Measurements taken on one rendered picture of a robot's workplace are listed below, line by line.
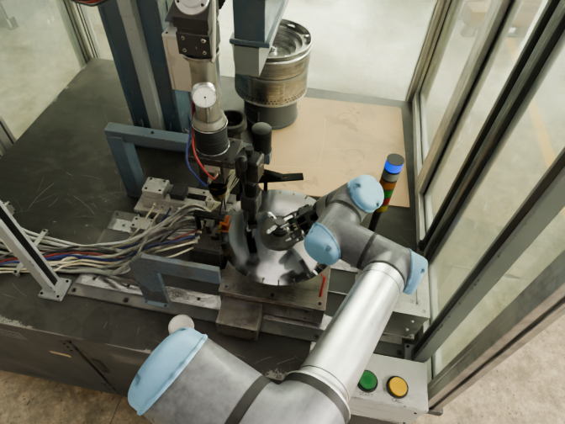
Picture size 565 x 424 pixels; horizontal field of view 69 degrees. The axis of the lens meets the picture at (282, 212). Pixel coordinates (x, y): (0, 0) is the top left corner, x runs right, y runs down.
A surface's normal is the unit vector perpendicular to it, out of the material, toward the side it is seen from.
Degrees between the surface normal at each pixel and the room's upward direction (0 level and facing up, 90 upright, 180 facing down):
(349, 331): 16
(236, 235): 0
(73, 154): 0
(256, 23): 90
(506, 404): 0
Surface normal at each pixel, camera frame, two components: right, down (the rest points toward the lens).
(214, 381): 0.13, -0.72
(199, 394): -0.04, -0.53
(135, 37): -0.18, 0.75
